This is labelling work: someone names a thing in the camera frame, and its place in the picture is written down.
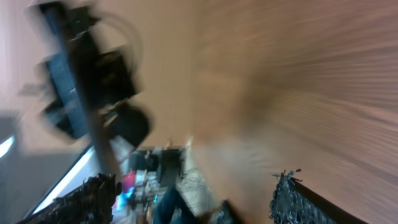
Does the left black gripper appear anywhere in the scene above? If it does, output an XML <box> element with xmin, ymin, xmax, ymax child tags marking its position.
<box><xmin>68</xmin><ymin>9</ymin><xmax>139</xmax><ymax>109</ymax></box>

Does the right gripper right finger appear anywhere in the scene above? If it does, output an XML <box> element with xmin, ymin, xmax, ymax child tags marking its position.
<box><xmin>269</xmin><ymin>169</ymin><xmax>366</xmax><ymax>224</ymax></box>

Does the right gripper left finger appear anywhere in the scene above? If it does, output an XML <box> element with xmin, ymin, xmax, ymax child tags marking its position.
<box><xmin>17</xmin><ymin>174</ymin><xmax>122</xmax><ymax>224</ymax></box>

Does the Samsung Galaxy smartphone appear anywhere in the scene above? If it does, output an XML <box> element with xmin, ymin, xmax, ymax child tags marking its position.
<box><xmin>37</xmin><ymin>1</ymin><xmax>88</xmax><ymax>140</ymax></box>

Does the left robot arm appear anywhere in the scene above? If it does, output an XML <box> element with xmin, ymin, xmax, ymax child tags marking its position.
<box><xmin>73</xmin><ymin>6</ymin><xmax>151</xmax><ymax>147</ymax></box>

